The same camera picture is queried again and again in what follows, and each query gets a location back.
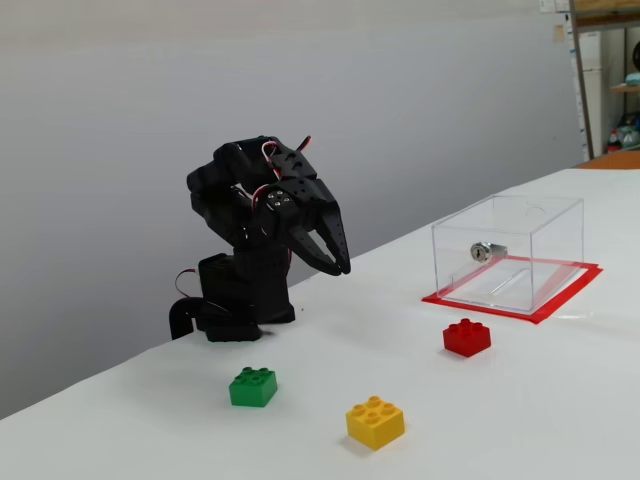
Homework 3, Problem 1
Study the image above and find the transparent acrylic box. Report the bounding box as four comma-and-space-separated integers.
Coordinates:
431, 193, 585, 315

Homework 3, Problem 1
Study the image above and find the brown wooden tabletop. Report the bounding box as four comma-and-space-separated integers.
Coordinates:
574, 149, 640, 171

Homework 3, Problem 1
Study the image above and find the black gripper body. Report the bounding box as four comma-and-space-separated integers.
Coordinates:
292, 177, 342, 222

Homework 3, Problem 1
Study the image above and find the red tape square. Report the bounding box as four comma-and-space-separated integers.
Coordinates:
421, 255, 605, 327

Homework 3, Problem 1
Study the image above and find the silver box lock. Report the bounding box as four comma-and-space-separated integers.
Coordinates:
469, 241, 509, 263

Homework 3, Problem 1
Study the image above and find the metal shelf rack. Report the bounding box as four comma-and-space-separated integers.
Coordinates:
568, 0, 640, 161

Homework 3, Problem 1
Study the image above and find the green lego brick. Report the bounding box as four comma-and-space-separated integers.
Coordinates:
228, 366, 279, 409

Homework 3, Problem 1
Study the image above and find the yellow lego brick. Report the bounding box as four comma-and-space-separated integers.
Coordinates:
345, 395, 406, 452

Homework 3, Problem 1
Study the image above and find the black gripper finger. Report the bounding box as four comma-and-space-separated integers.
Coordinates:
267, 187, 343, 278
319, 202, 352, 276

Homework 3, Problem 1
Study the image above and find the red lego brick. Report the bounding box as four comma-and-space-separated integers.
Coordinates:
442, 318, 492, 359

